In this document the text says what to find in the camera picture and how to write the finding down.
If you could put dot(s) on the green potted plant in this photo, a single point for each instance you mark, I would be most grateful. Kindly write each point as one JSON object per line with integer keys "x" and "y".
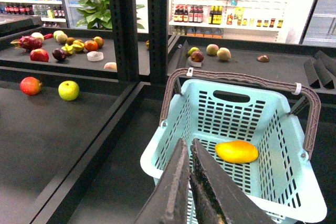
{"x": 95, "y": 14}

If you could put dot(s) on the pink dragon fruit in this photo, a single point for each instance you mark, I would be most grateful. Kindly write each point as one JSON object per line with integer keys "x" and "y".
{"x": 28, "y": 43}

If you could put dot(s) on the white grocery shelf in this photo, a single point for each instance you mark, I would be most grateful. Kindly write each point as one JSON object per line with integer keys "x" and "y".
{"x": 262, "y": 20}

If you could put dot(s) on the yellow mango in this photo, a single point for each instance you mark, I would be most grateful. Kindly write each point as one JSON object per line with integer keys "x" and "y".
{"x": 237, "y": 151}

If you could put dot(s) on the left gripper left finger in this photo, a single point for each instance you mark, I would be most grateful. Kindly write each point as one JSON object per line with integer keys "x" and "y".
{"x": 169, "y": 200}

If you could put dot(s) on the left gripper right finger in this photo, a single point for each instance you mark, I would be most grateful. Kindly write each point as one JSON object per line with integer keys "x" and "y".
{"x": 216, "y": 196}

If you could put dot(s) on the light blue plastic basket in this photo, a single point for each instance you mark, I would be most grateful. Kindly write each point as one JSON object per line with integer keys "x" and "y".
{"x": 260, "y": 132}

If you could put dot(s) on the green apple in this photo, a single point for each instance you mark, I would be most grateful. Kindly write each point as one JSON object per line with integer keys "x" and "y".
{"x": 68, "y": 90}

